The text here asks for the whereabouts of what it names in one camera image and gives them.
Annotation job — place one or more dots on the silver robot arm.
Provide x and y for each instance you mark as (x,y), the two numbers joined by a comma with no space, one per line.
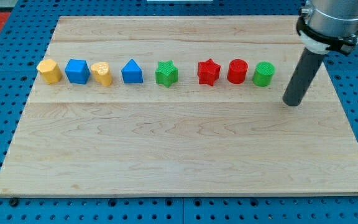
(334,18)

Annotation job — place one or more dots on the yellow heart block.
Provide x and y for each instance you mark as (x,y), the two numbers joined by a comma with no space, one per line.
(102,73)

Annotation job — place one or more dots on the green star block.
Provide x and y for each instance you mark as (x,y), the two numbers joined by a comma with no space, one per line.
(166,73)

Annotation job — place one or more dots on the red star block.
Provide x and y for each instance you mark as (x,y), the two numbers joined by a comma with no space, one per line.
(208,72)

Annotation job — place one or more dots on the light wooden board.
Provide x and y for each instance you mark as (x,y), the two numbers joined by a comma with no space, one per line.
(188,140)

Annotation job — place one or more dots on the blue triangle block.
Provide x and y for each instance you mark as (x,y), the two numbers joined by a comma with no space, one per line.
(131,72)

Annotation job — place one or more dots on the red cylinder block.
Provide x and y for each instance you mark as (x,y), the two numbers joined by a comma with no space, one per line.
(237,71)

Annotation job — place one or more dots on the green cylinder block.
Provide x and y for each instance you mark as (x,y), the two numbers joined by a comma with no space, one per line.
(263,74)

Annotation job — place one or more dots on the blue cube block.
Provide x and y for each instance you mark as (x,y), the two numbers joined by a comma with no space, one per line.
(77,71)

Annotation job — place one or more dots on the yellow hexagon block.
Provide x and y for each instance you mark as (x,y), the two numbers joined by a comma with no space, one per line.
(49,71)

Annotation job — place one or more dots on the dark grey cylindrical pointer rod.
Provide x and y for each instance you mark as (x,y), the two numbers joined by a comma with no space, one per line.
(303,75)

